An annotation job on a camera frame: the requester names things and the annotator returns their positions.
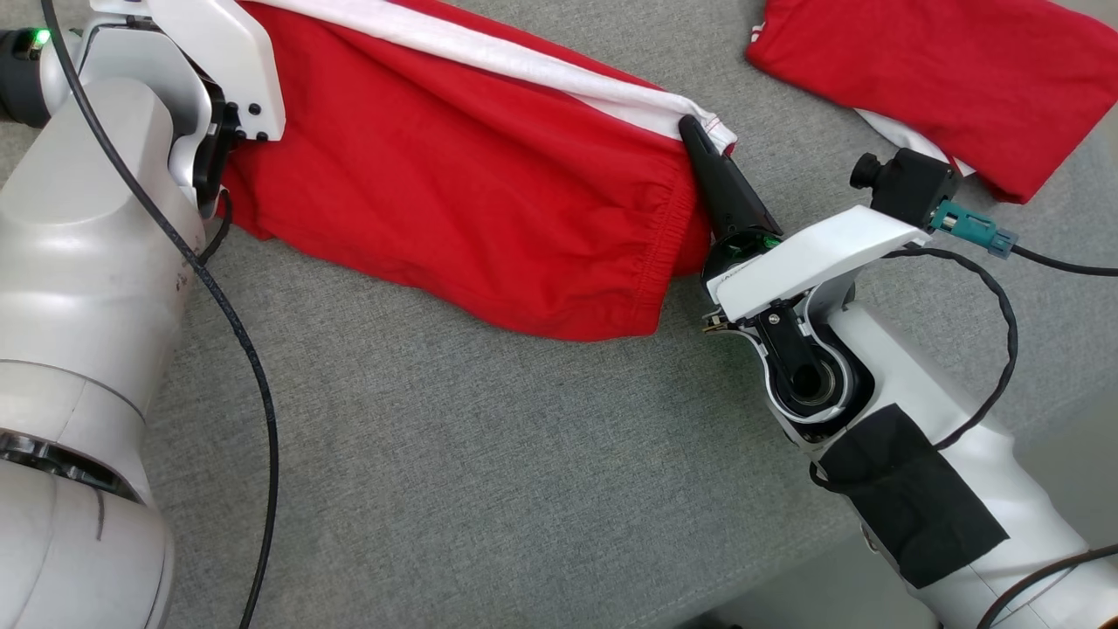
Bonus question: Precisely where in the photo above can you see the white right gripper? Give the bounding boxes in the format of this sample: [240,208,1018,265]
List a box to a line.
[679,115,932,324]

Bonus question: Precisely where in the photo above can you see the red white basketball jersey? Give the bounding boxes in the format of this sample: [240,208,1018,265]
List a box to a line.
[745,0,1118,206]

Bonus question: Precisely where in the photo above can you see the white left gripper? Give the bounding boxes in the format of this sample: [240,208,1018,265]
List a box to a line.
[87,0,289,145]

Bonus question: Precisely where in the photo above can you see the thin black right gripper cable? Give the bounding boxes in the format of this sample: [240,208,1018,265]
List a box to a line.
[808,247,1020,490]

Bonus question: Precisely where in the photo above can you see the red shorts with white stripes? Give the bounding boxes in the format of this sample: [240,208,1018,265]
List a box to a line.
[218,0,739,343]

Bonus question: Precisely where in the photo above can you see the black right camera cable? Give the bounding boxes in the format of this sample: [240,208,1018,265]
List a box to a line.
[930,201,1118,629]

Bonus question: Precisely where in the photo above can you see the thin black left gripper cable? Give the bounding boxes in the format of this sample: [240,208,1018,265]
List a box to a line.
[199,188,235,265]

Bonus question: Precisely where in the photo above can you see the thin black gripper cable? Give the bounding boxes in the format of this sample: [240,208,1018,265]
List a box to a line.
[808,247,1020,490]
[199,188,235,265]

